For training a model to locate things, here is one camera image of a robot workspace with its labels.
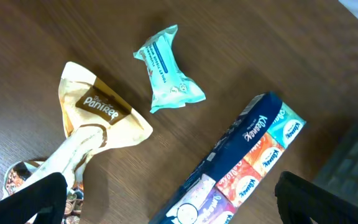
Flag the teal wet wipes packet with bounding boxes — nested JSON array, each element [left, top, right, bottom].
[[133, 24, 206, 113]]

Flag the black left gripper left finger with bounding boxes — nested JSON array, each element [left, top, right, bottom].
[[0, 172, 67, 224]]

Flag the Kleenex tissue multipack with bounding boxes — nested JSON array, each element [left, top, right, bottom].
[[150, 91, 306, 224]]

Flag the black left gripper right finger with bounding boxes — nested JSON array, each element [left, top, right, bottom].
[[275, 171, 358, 224]]

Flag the grey plastic basket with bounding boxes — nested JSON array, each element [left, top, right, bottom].
[[313, 123, 358, 206]]

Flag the beige Pantree snack bag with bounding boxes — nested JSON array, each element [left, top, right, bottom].
[[2, 62, 153, 223]]

